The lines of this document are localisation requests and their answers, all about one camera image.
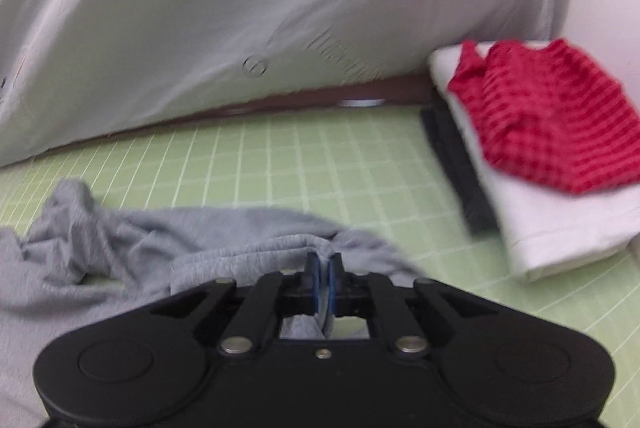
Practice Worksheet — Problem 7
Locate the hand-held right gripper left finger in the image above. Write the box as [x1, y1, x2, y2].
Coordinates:
[144, 252, 324, 355]

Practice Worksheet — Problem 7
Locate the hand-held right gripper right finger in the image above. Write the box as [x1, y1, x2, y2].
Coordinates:
[327, 252, 502, 354]

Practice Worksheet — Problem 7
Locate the grey sweatshirt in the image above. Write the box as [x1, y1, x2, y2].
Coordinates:
[0, 178, 427, 428]

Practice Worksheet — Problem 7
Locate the dark folded garment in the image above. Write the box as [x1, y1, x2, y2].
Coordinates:
[419, 101, 501, 239]

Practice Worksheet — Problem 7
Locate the white folded cloth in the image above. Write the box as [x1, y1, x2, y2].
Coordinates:
[427, 39, 640, 283]

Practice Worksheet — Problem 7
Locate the red checked garment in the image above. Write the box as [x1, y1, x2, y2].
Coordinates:
[447, 38, 640, 195]

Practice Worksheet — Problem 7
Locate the carrot print sheet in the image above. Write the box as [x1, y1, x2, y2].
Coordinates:
[0, 0, 574, 169]

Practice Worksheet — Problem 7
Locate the brown bed frame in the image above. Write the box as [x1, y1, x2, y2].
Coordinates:
[30, 73, 437, 155]

